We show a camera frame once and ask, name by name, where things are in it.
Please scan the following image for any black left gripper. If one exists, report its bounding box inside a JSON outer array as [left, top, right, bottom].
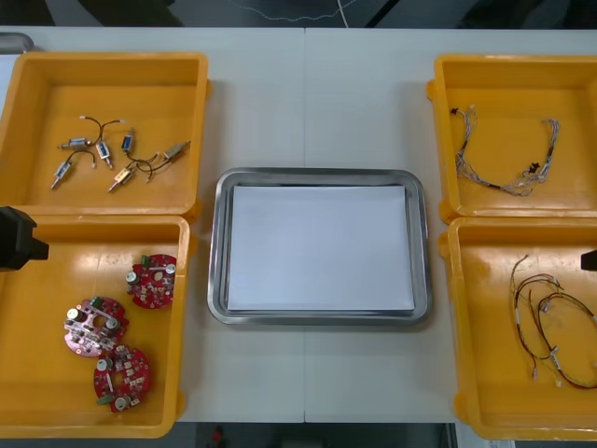
[[0, 204, 50, 274]]

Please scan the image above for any white cable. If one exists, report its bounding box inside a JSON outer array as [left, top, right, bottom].
[[237, 0, 360, 29]]

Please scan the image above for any steel tray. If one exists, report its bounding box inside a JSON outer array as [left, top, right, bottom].
[[207, 167, 433, 328]]

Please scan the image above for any white paper sheet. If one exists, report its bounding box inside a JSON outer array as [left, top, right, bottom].
[[227, 185, 416, 313]]

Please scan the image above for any grey rounded tray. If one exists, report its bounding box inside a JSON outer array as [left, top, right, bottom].
[[0, 31, 35, 53]]

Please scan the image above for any group of small metal solenoids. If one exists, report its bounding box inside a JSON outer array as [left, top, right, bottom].
[[49, 115, 164, 194]]

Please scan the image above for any round red circuit board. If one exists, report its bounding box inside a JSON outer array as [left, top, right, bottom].
[[62, 294, 130, 358], [123, 253, 179, 310], [91, 344, 153, 414]]

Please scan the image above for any yellow-orange plastic bin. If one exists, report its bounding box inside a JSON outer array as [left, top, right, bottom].
[[437, 217, 597, 442], [0, 49, 212, 218], [424, 53, 597, 220], [0, 214, 198, 440]]

